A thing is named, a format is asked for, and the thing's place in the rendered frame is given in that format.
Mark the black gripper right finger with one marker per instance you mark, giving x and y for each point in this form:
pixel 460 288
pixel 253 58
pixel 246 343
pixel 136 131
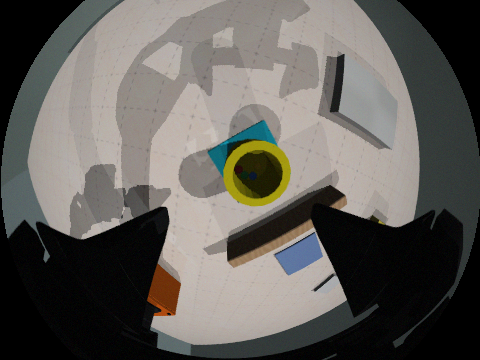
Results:
pixel 365 254

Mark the yellow flat block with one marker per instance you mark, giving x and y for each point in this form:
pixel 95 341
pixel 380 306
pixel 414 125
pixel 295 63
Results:
pixel 374 218

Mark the brown wooden plank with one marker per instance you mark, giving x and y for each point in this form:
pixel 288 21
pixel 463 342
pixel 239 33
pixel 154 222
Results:
pixel 280 231

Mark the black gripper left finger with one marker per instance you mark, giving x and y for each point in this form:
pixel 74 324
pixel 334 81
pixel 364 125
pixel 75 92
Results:
pixel 117 266

